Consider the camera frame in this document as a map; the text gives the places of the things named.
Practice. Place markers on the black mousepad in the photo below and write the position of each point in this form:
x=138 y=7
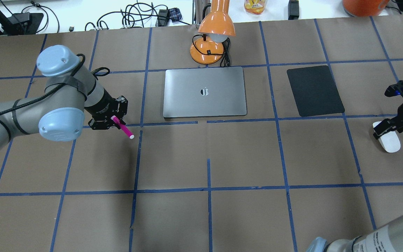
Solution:
x=315 y=91

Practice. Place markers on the black power adapter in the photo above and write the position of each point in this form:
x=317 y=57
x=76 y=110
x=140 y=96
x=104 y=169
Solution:
x=293 y=10

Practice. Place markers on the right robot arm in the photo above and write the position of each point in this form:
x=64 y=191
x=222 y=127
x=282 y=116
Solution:
x=389 y=237

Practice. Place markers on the orange desk lamp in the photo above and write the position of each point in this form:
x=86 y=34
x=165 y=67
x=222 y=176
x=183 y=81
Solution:
x=212 y=42

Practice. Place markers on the yellow juice bottle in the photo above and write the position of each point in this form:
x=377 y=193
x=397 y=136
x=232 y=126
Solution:
x=255 y=7

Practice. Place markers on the pink marker pen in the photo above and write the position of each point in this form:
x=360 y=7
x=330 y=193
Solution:
x=124 y=128

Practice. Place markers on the white computer mouse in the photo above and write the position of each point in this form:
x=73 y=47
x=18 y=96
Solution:
x=387 y=138

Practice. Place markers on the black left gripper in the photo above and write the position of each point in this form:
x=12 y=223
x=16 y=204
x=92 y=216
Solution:
x=103 y=104

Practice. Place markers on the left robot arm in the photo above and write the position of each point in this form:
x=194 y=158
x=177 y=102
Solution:
x=58 y=115

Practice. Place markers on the silver laptop notebook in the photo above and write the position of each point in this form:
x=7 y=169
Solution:
x=204 y=92

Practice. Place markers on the aluminium frame post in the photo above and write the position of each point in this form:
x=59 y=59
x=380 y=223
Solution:
x=198 y=6

